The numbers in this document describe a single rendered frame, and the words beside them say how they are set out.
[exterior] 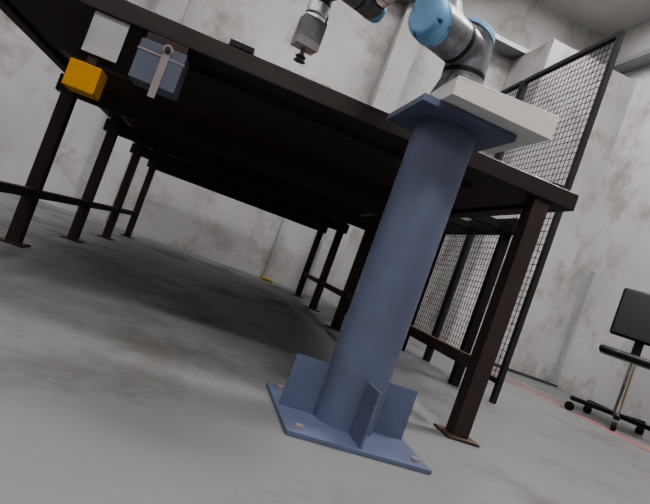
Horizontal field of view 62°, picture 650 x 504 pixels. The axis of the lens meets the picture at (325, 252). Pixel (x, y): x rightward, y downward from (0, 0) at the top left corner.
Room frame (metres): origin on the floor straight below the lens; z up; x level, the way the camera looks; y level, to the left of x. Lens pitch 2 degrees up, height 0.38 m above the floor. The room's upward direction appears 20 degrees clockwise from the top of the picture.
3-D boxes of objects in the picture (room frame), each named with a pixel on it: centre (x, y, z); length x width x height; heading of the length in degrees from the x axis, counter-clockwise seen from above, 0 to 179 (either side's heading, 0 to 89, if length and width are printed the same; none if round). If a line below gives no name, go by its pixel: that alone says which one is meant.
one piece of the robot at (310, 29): (1.86, 0.31, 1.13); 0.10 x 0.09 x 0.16; 26
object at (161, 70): (1.58, 0.64, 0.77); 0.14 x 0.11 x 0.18; 101
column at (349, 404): (1.46, -0.20, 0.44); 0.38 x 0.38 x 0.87; 13
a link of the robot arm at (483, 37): (1.46, -0.18, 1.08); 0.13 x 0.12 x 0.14; 129
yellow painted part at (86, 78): (1.55, 0.82, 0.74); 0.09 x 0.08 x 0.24; 101
